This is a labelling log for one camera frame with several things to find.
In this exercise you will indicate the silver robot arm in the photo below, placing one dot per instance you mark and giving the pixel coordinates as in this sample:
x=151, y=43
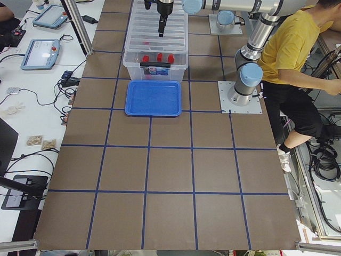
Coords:
x=249, y=74
x=225, y=21

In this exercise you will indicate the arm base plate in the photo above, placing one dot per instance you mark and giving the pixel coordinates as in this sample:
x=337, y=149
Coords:
x=236, y=31
x=232, y=102

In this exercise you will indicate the clear plastic storage box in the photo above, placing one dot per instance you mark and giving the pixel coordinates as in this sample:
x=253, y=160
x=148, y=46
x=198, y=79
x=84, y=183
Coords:
x=176, y=72

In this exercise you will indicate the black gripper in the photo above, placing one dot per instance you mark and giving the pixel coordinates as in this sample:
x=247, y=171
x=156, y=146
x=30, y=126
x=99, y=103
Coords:
x=163, y=8

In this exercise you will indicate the black monitor stand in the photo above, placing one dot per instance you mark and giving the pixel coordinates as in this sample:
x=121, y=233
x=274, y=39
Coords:
x=25, y=192

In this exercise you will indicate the black power adapter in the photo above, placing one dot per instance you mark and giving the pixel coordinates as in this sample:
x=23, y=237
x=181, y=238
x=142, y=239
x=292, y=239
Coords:
x=89, y=19

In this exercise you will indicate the aluminium frame post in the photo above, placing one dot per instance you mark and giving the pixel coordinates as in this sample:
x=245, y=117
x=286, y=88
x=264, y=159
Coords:
x=78, y=26

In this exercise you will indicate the blue teach pendant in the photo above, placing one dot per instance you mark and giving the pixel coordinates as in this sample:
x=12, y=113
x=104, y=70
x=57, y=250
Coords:
x=41, y=54
x=53, y=17

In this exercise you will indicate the black box latch handle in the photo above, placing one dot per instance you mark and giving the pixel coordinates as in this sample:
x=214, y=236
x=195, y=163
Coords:
x=155, y=64

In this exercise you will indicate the person in yellow shirt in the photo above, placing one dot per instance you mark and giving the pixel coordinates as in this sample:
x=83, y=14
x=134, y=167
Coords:
x=293, y=117

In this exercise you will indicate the blue plastic tray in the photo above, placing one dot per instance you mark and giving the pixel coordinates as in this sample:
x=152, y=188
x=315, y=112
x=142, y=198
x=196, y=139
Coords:
x=153, y=98

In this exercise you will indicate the clear plastic box lid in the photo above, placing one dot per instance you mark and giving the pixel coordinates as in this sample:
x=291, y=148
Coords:
x=143, y=27

